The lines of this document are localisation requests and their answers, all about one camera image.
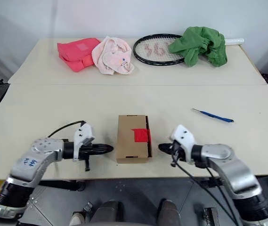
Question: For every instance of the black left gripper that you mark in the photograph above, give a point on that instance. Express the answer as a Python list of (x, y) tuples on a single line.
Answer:
[(87, 151)]

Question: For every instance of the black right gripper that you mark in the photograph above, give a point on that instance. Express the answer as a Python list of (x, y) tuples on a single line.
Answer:
[(178, 153)]

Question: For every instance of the brown cardboard box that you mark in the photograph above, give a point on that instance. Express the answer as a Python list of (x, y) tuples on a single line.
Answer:
[(129, 150)]

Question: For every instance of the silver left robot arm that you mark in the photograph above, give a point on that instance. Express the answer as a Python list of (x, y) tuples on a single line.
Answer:
[(32, 162)]

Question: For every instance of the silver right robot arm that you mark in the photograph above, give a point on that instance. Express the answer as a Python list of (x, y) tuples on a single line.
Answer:
[(232, 164)]

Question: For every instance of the red tape patch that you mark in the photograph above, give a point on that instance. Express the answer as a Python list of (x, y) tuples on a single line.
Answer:
[(140, 136)]

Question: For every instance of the black table caster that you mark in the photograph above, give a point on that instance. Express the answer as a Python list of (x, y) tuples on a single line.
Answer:
[(210, 181)]

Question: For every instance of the dark rounded shape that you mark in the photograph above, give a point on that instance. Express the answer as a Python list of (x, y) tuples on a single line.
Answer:
[(108, 212), (169, 212)]

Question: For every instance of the white shoe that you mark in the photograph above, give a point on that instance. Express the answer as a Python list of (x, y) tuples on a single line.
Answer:
[(76, 219)]

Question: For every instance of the black tennis racket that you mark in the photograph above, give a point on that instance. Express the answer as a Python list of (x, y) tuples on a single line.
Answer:
[(157, 62)]

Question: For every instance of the pale pink towel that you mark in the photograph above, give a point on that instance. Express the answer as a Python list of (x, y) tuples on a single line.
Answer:
[(111, 56)]

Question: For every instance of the pink fabric pouch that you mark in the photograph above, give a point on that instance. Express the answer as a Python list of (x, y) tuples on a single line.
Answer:
[(75, 53)]

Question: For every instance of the green crumpled cloth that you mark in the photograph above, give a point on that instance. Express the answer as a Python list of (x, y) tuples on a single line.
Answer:
[(202, 44)]

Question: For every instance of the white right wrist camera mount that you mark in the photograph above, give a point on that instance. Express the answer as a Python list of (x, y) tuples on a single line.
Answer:
[(184, 137)]

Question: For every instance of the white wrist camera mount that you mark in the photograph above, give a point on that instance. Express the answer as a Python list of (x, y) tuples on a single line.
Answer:
[(83, 134), (184, 137)]

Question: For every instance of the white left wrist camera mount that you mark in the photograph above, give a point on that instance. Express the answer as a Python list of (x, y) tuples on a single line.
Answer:
[(83, 134)]

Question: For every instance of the small metal bracket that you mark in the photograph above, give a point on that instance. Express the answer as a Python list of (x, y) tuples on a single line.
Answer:
[(87, 207), (210, 216)]

